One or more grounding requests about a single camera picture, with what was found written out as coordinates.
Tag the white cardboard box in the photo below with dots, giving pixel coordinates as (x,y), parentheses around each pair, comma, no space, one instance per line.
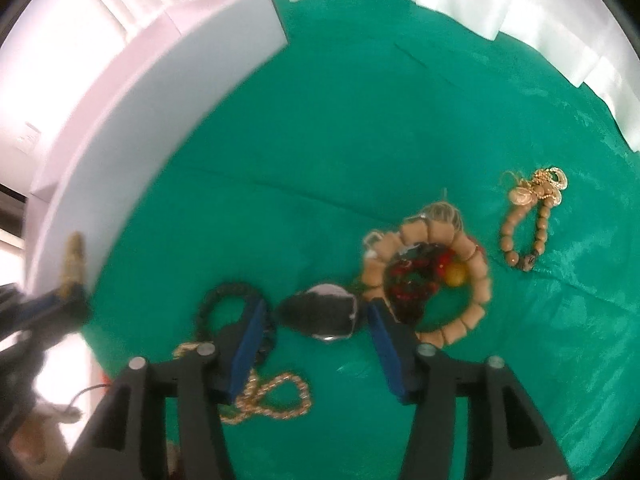
(134,117)

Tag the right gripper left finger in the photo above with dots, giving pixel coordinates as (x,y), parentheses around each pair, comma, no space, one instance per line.
(125,438)

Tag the green velvet cloth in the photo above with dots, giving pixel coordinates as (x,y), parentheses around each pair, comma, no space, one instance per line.
(375,109)

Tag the black silver pendant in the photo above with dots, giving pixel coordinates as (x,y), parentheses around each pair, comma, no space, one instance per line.
(325,312)

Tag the gold earrings cluster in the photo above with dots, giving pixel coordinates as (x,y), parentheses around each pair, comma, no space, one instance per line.
(544,184)

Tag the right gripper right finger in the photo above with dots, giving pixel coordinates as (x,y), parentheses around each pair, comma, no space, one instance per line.
(507,436)

